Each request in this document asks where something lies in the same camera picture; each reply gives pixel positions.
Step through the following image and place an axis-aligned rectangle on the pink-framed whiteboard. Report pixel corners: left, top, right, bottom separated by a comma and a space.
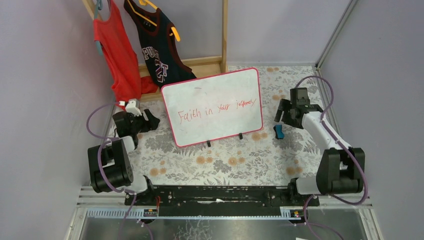
161, 67, 264, 147

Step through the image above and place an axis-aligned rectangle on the wooden clothes rack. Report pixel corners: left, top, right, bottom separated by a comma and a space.
82, 0, 229, 102

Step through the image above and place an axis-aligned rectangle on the navy basketball jersey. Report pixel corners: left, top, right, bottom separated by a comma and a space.
123, 0, 197, 88

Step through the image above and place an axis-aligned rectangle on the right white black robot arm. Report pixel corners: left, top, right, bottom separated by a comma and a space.
274, 87, 365, 195

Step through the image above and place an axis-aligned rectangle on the red tank top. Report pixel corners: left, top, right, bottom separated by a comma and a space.
105, 0, 158, 102

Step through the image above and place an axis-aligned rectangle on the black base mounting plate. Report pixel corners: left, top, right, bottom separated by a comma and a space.
124, 185, 319, 211

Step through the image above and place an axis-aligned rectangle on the yellow clothes hanger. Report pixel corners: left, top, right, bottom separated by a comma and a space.
127, 0, 182, 43

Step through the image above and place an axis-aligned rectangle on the floral table mat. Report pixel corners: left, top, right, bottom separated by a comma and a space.
129, 66, 327, 186

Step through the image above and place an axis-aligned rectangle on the blue and black eraser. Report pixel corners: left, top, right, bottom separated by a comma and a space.
273, 124, 285, 140

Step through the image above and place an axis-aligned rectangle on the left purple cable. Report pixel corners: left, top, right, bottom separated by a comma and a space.
86, 101, 155, 240

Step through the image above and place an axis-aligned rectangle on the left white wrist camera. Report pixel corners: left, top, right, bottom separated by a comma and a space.
118, 98, 142, 117

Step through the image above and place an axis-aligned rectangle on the aluminium frame rail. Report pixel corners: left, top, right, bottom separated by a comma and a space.
315, 0, 359, 71

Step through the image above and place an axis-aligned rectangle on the white slotted cable duct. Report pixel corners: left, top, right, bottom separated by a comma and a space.
86, 207, 304, 221

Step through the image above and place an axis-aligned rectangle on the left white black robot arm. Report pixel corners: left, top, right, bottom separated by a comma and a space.
87, 109, 160, 194

